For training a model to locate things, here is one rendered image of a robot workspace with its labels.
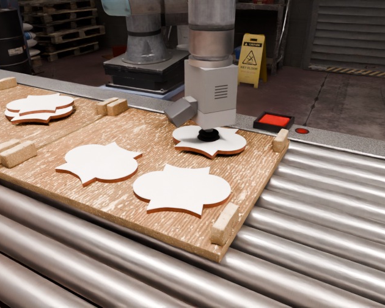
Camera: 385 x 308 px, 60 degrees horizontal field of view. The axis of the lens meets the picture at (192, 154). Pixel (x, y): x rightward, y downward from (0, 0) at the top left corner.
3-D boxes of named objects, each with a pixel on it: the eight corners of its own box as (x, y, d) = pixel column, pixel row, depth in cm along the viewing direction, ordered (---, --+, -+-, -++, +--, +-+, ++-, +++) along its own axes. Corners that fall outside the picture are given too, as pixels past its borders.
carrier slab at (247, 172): (126, 112, 84) (125, 106, 83) (289, 146, 67) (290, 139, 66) (-2, 178, 56) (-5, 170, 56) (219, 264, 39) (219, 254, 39)
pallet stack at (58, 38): (69, 45, 669) (60, -3, 628) (109, 49, 631) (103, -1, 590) (13, 58, 564) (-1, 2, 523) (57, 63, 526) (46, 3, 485)
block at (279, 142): (279, 140, 66) (281, 127, 65) (288, 142, 65) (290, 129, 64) (271, 152, 61) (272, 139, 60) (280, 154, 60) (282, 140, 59)
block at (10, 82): (14, 85, 99) (11, 76, 98) (18, 85, 99) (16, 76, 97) (-5, 90, 95) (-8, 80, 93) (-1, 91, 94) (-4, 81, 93)
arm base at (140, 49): (145, 49, 130) (142, 22, 124) (175, 54, 122) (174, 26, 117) (117, 59, 119) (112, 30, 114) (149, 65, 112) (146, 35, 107)
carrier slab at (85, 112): (18, 88, 101) (17, 84, 100) (124, 112, 83) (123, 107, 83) (-121, 129, 74) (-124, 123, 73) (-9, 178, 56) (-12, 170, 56)
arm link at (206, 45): (200, 32, 50) (179, 25, 56) (200, 63, 52) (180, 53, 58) (243, 29, 52) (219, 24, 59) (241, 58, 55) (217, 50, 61)
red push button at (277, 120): (264, 118, 81) (265, 113, 80) (289, 123, 79) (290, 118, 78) (256, 127, 76) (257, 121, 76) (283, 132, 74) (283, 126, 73)
